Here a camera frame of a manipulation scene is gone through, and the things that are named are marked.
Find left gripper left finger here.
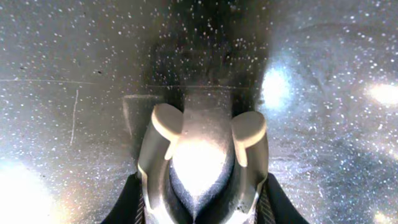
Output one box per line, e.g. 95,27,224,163
99,172,147,224

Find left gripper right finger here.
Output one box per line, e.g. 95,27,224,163
255,172,311,224

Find silver wrench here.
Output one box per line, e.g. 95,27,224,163
136,103,270,224

